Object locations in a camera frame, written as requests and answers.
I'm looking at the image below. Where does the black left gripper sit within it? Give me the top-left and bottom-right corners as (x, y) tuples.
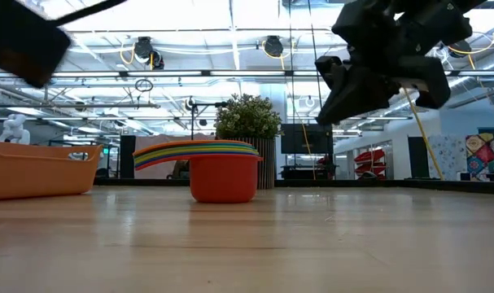
(0, 0), (72, 89)

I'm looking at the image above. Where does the black door panel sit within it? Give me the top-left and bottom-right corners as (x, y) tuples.
(408, 136), (430, 179)

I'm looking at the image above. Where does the white patterned board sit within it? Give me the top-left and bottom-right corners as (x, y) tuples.
(427, 134), (467, 181)

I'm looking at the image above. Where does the orange measuring cup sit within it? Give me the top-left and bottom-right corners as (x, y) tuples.
(133, 139), (256, 159)

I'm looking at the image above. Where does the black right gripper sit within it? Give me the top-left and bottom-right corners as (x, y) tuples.
(314, 0), (474, 126)

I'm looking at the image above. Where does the royal blue measuring cup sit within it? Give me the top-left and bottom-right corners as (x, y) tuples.
(133, 149), (260, 168)

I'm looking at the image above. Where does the green leafy artificial plant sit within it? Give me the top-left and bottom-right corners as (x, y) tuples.
(213, 92), (283, 140)

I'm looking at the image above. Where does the tall black panel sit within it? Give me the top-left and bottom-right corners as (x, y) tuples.
(119, 134), (137, 179)

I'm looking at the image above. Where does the orange plastic basket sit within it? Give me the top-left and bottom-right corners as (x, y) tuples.
(0, 129), (104, 201)

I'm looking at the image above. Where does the black boom stand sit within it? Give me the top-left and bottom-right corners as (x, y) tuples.
(188, 101), (228, 142)

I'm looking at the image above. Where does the black table edge rail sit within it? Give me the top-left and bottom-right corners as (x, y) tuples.
(94, 177), (494, 195)

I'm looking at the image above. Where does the thick black hanging cable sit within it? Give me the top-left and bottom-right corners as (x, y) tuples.
(307, 0), (326, 125)

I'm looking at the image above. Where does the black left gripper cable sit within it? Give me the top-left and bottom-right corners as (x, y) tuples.
(49, 0), (128, 26)

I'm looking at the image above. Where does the green measuring cup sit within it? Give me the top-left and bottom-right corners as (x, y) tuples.
(133, 142), (258, 162)

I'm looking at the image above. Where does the thick yellow hanging strap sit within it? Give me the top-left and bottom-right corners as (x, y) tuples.
(400, 85), (445, 181)

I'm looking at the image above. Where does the black low desk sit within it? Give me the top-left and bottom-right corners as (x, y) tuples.
(279, 164), (338, 181)

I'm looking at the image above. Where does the red measuring cup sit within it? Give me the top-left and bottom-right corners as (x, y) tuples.
(133, 153), (264, 204)

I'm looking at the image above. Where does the hanging black cable ring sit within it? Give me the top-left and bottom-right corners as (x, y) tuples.
(134, 78), (155, 93)

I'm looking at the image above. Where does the white robot statue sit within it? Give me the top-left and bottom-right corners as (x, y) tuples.
(0, 113), (31, 146)

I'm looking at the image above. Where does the thin yellow hanging cord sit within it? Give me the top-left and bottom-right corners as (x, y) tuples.
(295, 109), (312, 155)

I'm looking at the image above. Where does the long black ceiling light bar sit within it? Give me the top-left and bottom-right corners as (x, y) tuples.
(115, 69), (325, 78)

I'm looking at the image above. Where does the yellow measuring cup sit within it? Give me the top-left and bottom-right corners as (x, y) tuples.
(133, 145), (259, 164)

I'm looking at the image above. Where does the colourful patchwork poster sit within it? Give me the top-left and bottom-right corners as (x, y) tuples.
(465, 132), (494, 175)

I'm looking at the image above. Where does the black monitor screen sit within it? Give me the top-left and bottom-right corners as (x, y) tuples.
(280, 123), (334, 156)

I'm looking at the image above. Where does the ribbed striped planter pot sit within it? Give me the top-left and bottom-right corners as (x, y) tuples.
(230, 136), (277, 190)

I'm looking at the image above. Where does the thin black hanging cable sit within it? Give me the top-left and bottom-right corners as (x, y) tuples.
(287, 0), (295, 125)

